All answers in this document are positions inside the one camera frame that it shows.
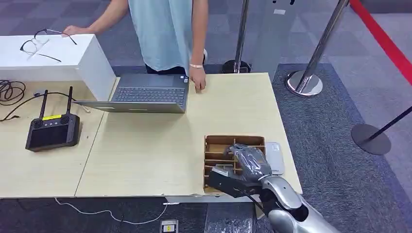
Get person's left hand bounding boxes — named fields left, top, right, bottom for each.
left=189, top=67, right=207, bottom=95

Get person's right hand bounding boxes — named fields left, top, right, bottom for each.
left=62, top=25, right=94, bottom=37

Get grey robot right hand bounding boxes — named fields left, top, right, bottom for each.
left=225, top=143, right=273, bottom=184

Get grey rounded flat card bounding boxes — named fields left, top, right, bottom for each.
left=265, top=142, right=286, bottom=176

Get black-rimmed eyeglasses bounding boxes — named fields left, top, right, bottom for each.
left=19, top=28, right=78, bottom=63

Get wooden compartment card box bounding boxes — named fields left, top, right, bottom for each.
left=203, top=135, right=267, bottom=195

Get white box stand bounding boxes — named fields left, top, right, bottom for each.
left=0, top=33, right=117, bottom=102

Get grey open laptop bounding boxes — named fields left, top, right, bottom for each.
left=72, top=74, right=190, bottom=114

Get person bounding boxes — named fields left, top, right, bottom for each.
left=61, top=0, right=210, bottom=95

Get chrome stanchion with black base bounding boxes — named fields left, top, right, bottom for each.
left=222, top=0, right=252, bottom=75

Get dark shiny plastic-wrapped floor object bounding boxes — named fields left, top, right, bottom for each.
left=205, top=202, right=255, bottom=233

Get floor power socket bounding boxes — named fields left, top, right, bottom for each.
left=160, top=219, right=179, bottom=233

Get black remote controller with antennas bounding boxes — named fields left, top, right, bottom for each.
left=25, top=86, right=81, bottom=152

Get black stanchion with flat base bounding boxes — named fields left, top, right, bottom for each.
left=351, top=105, right=412, bottom=156

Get red barrier belt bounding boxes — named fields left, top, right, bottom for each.
left=349, top=0, right=412, bottom=86

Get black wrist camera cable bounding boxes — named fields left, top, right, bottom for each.
left=238, top=188, right=268, bottom=213

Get thin black cable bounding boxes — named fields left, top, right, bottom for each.
left=0, top=91, right=76, bottom=123

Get coiled black cable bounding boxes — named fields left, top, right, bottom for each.
left=0, top=80, right=26, bottom=107

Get white floor cable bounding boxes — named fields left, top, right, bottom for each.
left=54, top=198, right=168, bottom=225

